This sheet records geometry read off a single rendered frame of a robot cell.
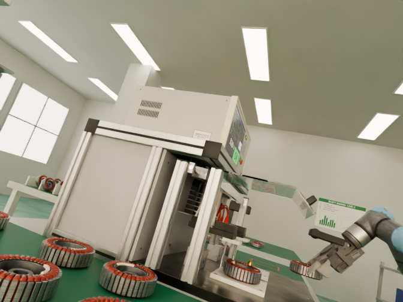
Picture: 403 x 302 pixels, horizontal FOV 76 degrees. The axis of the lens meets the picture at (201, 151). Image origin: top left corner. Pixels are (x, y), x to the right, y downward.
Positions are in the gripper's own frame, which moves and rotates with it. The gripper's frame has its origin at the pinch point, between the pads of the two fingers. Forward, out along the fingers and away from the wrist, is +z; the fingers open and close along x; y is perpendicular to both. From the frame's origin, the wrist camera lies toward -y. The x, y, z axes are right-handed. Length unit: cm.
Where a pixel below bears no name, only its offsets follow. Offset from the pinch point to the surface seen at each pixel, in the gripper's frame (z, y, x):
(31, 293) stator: 31, -29, -75
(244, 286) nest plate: 15.1, -10.0, -31.2
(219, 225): 11.6, -27.1, -27.0
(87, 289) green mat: 33, -28, -63
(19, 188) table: 131, -157, 51
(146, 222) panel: 25, -37, -43
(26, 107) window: 278, -608, 349
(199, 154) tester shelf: 2, -41, -46
